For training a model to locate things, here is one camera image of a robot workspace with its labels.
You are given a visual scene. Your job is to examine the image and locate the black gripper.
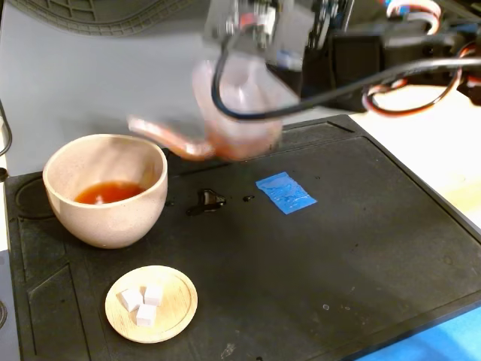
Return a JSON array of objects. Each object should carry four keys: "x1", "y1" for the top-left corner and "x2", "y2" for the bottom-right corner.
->
[{"x1": 265, "y1": 0, "x2": 386, "y2": 113}]

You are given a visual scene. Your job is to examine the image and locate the translucent pink plastic kettle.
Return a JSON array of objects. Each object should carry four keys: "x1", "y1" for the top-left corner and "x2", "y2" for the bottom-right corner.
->
[{"x1": 126, "y1": 59, "x2": 285, "y2": 162}]

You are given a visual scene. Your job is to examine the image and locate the dark liquid puddle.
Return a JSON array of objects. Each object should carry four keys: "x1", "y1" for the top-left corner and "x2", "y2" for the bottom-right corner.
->
[{"x1": 186, "y1": 189, "x2": 227, "y2": 217}]

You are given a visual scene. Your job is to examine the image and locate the beige speckled ceramic cup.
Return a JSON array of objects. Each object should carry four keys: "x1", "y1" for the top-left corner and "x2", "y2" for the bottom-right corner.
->
[{"x1": 42, "y1": 133, "x2": 168, "y2": 250}]

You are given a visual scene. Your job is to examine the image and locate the blue tape piece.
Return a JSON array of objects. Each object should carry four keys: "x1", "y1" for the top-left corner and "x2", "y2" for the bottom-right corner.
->
[{"x1": 255, "y1": 171, "x2": 319, "y2": 216}]

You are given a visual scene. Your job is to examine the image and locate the black work mat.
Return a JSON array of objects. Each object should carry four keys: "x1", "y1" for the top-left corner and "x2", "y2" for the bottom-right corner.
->
[{"x1": 3, "y1": 114, "x2": 481, "y2": 361}]

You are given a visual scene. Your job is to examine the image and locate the dark grey patterned mat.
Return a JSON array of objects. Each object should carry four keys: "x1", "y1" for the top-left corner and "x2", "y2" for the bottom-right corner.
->
[{"x1": 7, "y1": 0, "x2": 211, "y2": 38}]

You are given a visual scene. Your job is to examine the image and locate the round wooden coaster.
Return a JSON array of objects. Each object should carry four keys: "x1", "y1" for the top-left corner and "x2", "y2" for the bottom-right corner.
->
[{"x1": 104, "y1": 265, "x2": 198, "y2": 344}]

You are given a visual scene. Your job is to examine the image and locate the white sugar cube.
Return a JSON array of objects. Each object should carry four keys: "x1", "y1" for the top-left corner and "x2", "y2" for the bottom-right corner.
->
[
  {"x1": 135, "y1": 303, "x2": 158, "y2": 328},
  {"x1": 144, "y1": 284, "x2": 165, "y2": 306},
  {"x1": 119, "y1": 287, "x2": 144, "y2": 313}
]

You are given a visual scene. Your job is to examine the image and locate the blue sheet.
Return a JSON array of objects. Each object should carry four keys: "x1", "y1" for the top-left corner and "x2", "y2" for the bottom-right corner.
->
[{"x1": 349, "y1": 306, "x2": 481, "y2": 361}]

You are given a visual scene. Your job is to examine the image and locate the grey flat panel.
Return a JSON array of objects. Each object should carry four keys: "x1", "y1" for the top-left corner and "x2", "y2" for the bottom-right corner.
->
[{"x1": 0, "y1": 250, "x2": 20, "y2": 361}]

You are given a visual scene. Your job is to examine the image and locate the thick black camera cable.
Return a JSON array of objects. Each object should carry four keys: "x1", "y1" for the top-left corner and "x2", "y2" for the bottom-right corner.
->
[{"x1": 210, "y1": 48, "x2": 481, "y2": 121}]

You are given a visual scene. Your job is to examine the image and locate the red white black servo wires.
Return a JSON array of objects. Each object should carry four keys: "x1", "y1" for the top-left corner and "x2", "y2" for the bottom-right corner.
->
[
  {"x1": 362, "y1": 69, "x2": 462, "y2": 116},
  {"x1": 386, "y1": 0, "x2": 443, "y2": 35}
]

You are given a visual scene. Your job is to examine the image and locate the thin black cable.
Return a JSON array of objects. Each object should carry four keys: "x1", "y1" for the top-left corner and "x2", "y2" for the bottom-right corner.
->
[{"x1": 0, "y1": 99, "x2": 13, "y2": 157}]

